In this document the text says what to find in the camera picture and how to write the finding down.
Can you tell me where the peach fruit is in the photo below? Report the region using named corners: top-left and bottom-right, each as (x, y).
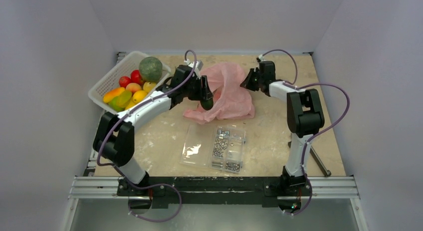
top-left (125, 82), bottom-right (142, 94)

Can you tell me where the pink plastic bag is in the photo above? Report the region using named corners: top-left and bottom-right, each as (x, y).
top-left (183, 62), bottom-right (255, 124)

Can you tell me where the aluminium frame rail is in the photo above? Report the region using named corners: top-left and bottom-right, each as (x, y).
top-left (68, 177), bottom-right (360, 200)

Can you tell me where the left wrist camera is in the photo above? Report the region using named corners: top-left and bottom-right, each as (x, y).
top-left (184, 59), bottom-right (204, 76)

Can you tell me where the dark green avocado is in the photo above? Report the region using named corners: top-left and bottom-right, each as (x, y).
top-left (200, 98), bottom-right (214, 111)

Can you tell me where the purple cable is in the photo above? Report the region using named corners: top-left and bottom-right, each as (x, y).
top-left (96, 50), bottom-right (198, 223)
top-left (261, 49), bottom-right (351, 217)

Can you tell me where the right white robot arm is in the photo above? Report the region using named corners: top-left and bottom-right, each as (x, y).
top-left (240, 61), bottom-right (325, 195)

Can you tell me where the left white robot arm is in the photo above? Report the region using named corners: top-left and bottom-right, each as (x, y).
top-left (92, 65), bottom-right (213, 196)

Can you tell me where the green lime fruit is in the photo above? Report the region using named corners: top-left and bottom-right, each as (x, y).
top-left (108, 97), bottom-right (124, 112)

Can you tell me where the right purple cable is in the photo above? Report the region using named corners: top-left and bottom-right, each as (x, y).
top-left (261, 49), bottom-right (351, 217)

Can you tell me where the green netted melon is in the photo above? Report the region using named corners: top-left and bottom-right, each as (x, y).
top-left (139, 56), bottom-right (163, 83)

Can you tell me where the yellow lemon fruit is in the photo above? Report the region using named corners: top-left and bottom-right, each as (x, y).
top-left (124, 100), bottom-right (137, 110)
top-left (132, 90), bottom-right (148, 104)

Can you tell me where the pale yellow fruit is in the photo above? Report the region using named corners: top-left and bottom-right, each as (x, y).
top-left (143, 82), bottom-right (157, 93)

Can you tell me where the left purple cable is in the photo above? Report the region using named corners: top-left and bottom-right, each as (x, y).
top-left (96, 50), bottom-right (198, 223)

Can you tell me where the clear plastic screw box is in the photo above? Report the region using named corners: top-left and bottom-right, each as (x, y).
top-left (180, 124), bottom-right (246, 174)

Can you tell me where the small red apple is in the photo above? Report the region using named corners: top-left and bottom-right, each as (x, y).
top-left (118, 76), bottom-right (132, 88)

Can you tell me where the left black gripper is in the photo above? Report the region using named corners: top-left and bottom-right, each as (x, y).
top-left (183, 75), bottom-right (212, 101)

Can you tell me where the black T-handle tool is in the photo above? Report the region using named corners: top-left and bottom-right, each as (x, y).
top-left (304, 145), bottom-right (332, 178)

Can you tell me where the white plastic basket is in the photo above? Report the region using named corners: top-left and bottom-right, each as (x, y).
top-left (88, 50), bottom-right (173, 116)

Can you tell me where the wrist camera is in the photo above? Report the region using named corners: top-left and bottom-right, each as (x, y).
top-left (256, 55), bottom-right (266, 63)
top-left (184, 59), bottom-right (204, 76)

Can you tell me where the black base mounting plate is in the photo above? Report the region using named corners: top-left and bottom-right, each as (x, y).
top-left (117, 176), bottom-right (312, 210)

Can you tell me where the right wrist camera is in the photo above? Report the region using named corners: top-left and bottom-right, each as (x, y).
top-left (256, 55), bottom-right (266, 63)

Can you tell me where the orange yellow mango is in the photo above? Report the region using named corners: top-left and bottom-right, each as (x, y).
top-left (103, 87), bottom-right (126, 104)

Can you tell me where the large red apple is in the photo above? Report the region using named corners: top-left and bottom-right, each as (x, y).
top-left (130, 69), bottom-right (144, 86)

